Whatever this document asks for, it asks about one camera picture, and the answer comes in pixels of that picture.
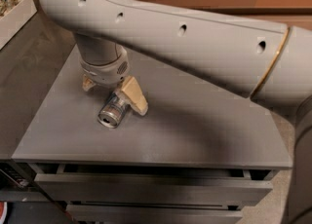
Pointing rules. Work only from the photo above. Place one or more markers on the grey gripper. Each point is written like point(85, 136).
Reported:
point(105, 73)

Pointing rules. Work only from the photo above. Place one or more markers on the silver blue redbull can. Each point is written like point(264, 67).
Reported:
point(113, 111)

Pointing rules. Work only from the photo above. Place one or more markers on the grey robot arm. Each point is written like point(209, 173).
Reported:
point(268, 62)

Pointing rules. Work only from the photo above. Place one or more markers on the dark side counter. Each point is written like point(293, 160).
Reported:
point(29, 65)

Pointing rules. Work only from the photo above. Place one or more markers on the white cardboard snack box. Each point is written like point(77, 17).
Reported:
point(14, 20)

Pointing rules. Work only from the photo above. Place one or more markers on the dark grey drawer cabinet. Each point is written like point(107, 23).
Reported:
point(192, 130)

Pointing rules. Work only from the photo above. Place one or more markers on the lower grey drawer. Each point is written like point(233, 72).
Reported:
point(110, 214)

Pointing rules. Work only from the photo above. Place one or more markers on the grey drawer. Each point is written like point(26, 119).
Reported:
point(152, 190)
point(110, 214)

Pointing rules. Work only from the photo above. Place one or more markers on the upper grey drawer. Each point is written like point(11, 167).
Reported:
point(152, 190)

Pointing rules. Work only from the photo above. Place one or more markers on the red shoe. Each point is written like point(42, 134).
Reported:
point(3, 212)

